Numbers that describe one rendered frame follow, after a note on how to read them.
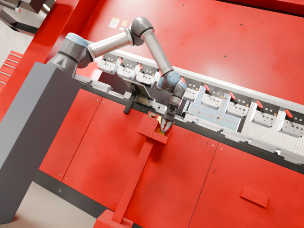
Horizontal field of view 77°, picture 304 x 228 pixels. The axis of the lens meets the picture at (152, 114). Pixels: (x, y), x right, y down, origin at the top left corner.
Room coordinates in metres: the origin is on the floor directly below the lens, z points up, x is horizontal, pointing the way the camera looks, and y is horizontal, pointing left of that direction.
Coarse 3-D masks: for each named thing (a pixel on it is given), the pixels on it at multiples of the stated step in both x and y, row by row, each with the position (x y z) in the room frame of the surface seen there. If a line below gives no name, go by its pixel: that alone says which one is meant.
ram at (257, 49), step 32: (128, 0) 1.74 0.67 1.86; (160, 0) 1.65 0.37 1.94; (192, 0) 1.58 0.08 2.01; (96, 32) 1.78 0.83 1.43; (160, 32) 1.62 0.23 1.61; (192, 32) 1.54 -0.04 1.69; (224, 32) 1.48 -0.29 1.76; (256, 32) 1.41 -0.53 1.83; (288, 32) 1.35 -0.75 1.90; (192, 64) 1.52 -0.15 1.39; (224, 64) 1.45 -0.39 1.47; (256, 64) 1.39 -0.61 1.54; (288, 64) 1.33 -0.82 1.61; (256, 96) 1.37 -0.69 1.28; (288, 96) 1.32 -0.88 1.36
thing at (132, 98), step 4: (132, 84) 1.39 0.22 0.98; (132, 88) 1.39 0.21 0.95; (136, 88) 1.42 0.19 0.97; (132, 92) 1.48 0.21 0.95; (136, 92) 1.45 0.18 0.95; (132, 96) 1.47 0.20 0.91; (128, 100) 1.48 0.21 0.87; (132, 100) 1.47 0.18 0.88; (128, 104) 1.47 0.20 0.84; (132, 104) 1.48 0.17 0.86; (128, 108) 1.47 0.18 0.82; (124, 112) 1.48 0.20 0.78; (128, 112) 1.48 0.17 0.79
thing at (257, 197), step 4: (244, 188) 1.22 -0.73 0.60; (248, 188) 1.22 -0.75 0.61; (244, 192) 1.22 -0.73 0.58; (248, 192) 1.22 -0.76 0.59; (252, 192) 1.21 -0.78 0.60; (256, 192) 1.21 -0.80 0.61; (244, 196) 1.22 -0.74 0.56; (248, 196) 1.22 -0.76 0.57; (252, 196) 1.21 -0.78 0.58; (256, 196) 1.20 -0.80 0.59; (260, 196) 1.20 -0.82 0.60; (264, 196) 1.19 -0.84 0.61; (268, 196) 1.19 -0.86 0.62; (252, 200) 1.21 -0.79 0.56; (256, 200) 1.20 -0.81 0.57; (260, 200) 1.20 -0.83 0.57; (264, 200) 1.19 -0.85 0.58; (260, 204) 1.20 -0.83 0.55; (264, 204) 1.19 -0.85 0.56
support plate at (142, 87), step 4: (124, 80) 1.40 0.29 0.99; (128, 80) 1.38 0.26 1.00; (128, 84) 1.46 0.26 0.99; (136, 84) 1.37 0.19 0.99; (140, 84) 1.35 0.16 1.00; (140, 88) 1.43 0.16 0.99; (144, 88) 1.39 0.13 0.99; (140, 92) 1.55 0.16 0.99; (144, 92) 1.50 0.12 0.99; (148, 96) 1.57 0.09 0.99
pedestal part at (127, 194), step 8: (144, 144) 1.24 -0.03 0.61; (152, 144) 1.23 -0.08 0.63; (144, 152) 1.24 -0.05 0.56; (144, 160) 1.23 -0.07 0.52; (136, 168) 1.24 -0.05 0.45; (136, 176) 1.24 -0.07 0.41; (128, 184) 1.24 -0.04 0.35; (136, 184) 1.23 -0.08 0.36; (128, 192) 1.24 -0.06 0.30; (120, 200) 1.24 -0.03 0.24; (128, 200) 1.23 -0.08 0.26; (120, 208) 1.24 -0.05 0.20; (120, 216) 1.23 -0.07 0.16
